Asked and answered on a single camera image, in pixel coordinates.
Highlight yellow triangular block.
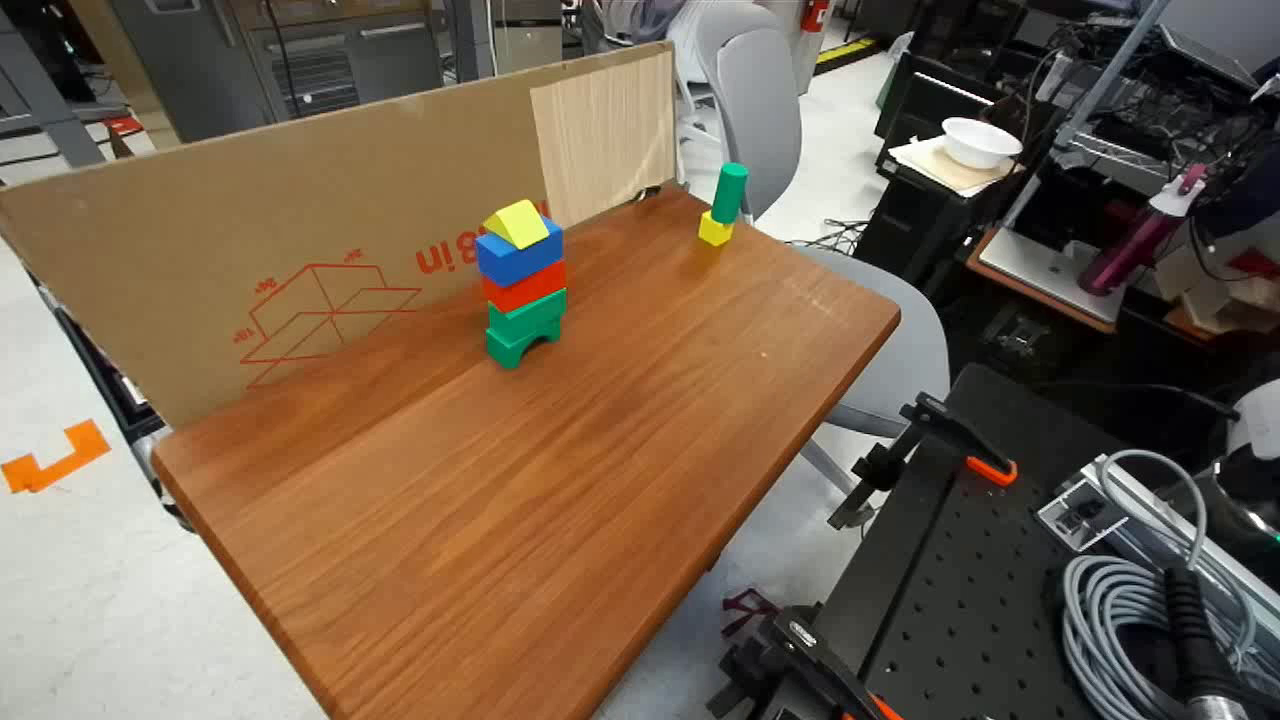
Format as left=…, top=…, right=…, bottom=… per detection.
left=478, top=195, right=552, bottom=251

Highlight green arch block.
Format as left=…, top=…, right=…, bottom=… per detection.
left=478, top=283, right=577, bottom=371

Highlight red rectangular block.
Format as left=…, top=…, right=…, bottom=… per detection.
left=476, top=260, right=571, bottom=317

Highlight yellow cube block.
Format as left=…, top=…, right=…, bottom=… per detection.
left=695, top=206, right=741, bottom=251

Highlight blue rectangular block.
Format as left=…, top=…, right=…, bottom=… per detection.
left=470, top=219, right=567, bottom=291

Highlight green cylinder block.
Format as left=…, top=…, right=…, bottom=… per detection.
left=709, top=159, right=752, bottom=229

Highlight light plywood board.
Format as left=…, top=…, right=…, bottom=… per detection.
left=529, top=46, right=678, bottom=232

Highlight grey office chair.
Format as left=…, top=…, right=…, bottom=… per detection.
left=663, top=0, right=954, bottom=500

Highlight brown cardboard panel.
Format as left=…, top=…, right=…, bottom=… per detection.
left=0, top=36, right=678, bottom=432

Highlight black perforated breadboard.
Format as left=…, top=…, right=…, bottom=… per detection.
left=810, top=358, right=1280, bottom=720

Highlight white bowl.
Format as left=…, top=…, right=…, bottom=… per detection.
left=936, top=114, right=1026, bottom=172

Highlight maroon bottle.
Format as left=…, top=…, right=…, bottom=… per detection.
left=1075, top=159, right=1213, bottom=298

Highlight black equipment shelf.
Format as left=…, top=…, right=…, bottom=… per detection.
left=871, top=0, right=1280, bottom=344

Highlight black clamp orange handle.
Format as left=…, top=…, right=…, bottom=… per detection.
left=704, top=589, right=902, bottom=720
left=829, top=386, right=1024, bottom=531

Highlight grey coiled cable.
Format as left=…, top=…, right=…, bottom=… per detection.
left=1058, top=550, right=1280, bottom=720

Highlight thick black cable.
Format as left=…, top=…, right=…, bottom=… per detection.
left=1160, top=564, right=1251, bottom=720

